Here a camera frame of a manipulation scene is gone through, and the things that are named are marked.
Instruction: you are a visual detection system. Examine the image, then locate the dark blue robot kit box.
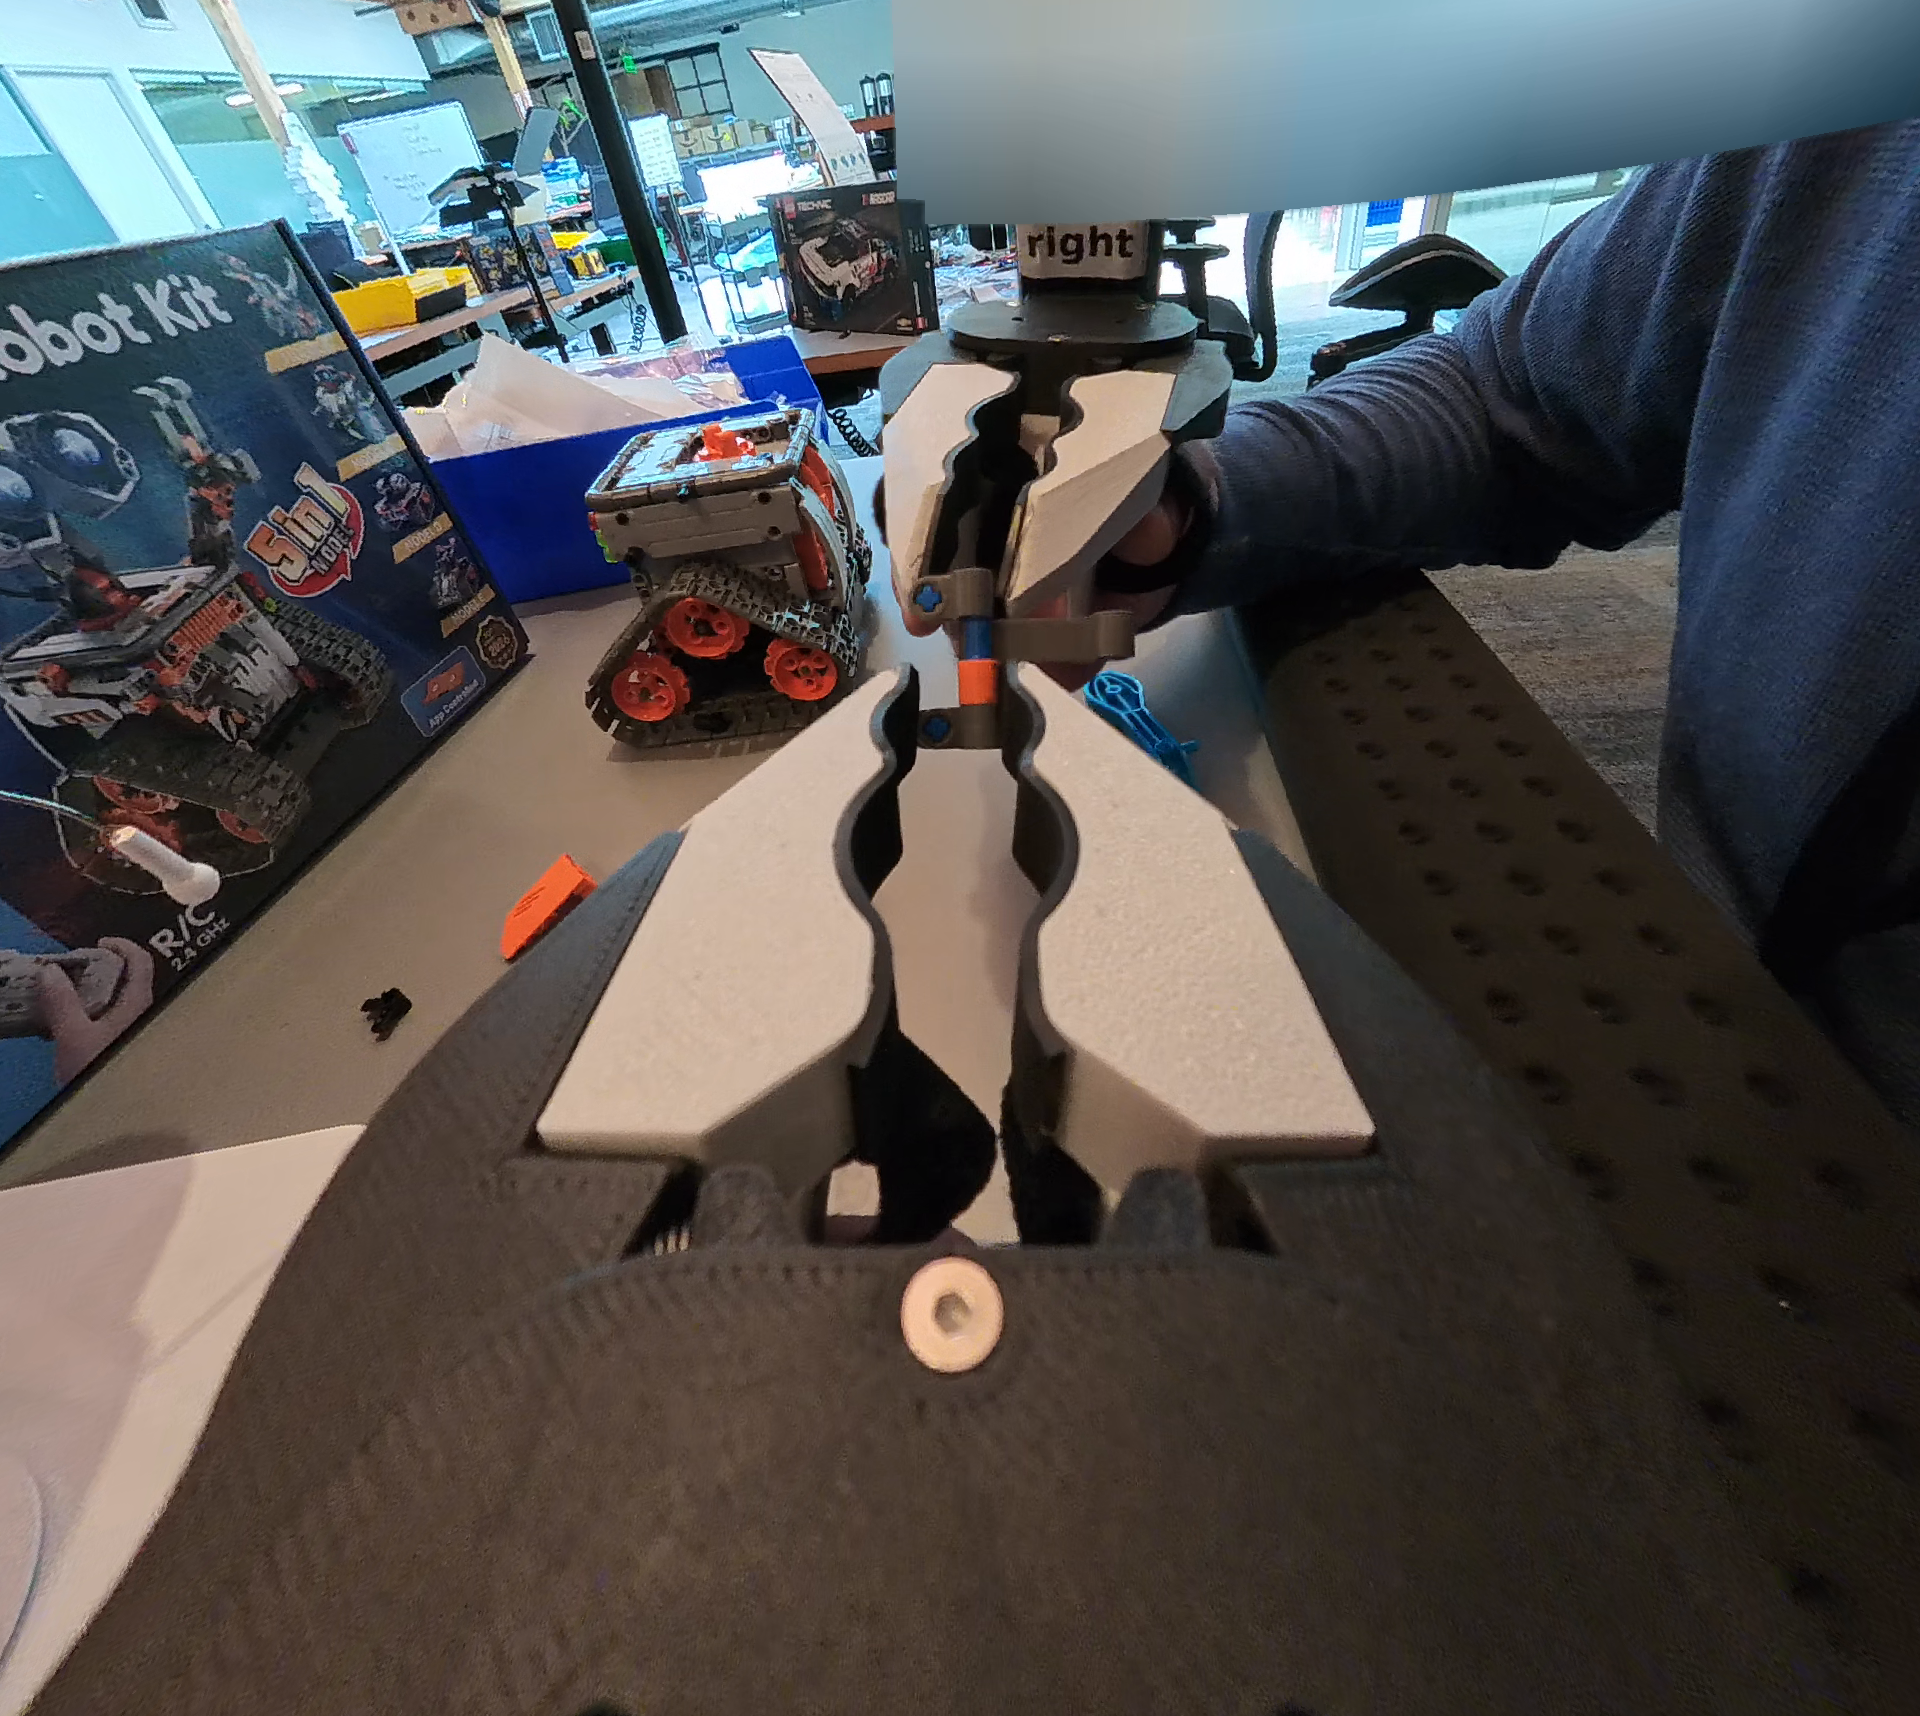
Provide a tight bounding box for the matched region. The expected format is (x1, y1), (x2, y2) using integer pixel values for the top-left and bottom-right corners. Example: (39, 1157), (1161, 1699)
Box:
(0, 219), (531, 1147)

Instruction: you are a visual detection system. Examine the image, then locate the white book stand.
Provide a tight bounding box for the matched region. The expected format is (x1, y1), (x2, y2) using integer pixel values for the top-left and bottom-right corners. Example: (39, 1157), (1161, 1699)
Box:
(0, 785), (369, 1716)

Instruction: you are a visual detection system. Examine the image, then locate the whiteboard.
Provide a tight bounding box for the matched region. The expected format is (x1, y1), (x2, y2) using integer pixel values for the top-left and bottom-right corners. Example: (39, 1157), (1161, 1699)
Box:
(336, 99), (489, 234)

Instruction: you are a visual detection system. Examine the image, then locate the black car model box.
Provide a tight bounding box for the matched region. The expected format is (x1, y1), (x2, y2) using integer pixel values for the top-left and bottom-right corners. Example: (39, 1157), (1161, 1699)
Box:
(764, 181), (944, 335)

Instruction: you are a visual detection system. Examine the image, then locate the blue tagged storage bin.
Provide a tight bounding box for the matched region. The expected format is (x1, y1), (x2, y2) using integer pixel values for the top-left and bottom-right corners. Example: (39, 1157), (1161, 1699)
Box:
(401, 335), (828, 607)

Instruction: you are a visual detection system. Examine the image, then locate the wooden post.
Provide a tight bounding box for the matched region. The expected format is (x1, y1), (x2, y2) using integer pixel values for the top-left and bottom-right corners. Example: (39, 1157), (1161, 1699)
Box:
(179, 0), (293, 150)

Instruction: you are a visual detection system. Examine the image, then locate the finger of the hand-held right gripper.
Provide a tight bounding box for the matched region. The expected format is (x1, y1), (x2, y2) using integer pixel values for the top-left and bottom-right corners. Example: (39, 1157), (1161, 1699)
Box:
(1007, 369), (1189, 616)
(879, 360), (1037, 616)

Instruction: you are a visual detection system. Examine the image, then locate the yellow bin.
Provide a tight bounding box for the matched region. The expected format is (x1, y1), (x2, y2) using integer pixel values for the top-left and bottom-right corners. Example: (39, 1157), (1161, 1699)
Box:
(330, 264), (474, 335)

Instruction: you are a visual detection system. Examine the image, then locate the white crumpled paper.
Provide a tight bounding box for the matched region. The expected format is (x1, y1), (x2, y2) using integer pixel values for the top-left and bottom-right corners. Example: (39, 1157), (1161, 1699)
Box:
(396, 335), (751, 457)

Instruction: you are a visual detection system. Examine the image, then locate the white tilted board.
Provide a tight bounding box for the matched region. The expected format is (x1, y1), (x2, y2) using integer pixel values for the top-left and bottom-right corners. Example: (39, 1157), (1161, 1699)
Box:
(746, 46), (875, 192)

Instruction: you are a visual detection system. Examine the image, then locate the black tripod stand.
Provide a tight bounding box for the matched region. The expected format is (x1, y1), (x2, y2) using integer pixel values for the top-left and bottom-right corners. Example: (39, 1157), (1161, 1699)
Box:
(426, 160), (580, 365)

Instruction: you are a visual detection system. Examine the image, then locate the person's blue sweater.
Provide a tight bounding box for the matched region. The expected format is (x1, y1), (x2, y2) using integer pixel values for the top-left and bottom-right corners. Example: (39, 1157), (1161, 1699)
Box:
(1656, 499), (1920, 1117)

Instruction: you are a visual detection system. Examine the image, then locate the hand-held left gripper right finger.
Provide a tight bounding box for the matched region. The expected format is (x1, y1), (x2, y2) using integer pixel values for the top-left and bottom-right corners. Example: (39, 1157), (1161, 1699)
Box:
(1001, 662), (1379, 1170)

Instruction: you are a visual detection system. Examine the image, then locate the person's right hand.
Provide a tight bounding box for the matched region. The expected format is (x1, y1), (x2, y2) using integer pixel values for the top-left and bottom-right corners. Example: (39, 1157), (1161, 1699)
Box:
(1031, 491), (1193, 629)

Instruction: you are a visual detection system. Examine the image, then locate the dark grey beam assembly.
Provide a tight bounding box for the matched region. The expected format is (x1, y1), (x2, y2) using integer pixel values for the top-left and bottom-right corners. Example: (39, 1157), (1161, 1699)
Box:
(904, 567), (1146, 668)

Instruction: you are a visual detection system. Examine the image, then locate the light blue plastic tool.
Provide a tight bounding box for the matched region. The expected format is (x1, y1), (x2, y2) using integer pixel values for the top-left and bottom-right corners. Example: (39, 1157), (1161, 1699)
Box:
(1082, 671), (1202, 788)

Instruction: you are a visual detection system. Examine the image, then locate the orange wedge panel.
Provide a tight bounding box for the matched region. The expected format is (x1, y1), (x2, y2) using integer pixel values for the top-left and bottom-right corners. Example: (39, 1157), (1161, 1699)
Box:
(497, 852), (599, 963)

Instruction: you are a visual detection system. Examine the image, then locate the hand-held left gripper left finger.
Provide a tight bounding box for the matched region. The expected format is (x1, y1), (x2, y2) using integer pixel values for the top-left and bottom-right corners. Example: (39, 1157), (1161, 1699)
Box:
(534, 662), (920, 1165)

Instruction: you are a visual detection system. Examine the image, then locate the tracked toy robot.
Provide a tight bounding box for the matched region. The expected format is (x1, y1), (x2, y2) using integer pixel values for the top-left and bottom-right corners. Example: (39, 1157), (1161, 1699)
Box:
(582, 408), (875, 750)

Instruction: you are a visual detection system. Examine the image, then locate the black pole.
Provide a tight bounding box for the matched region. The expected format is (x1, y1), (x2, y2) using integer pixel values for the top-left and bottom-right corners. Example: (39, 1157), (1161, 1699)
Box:
(479, 0), (690, 345)

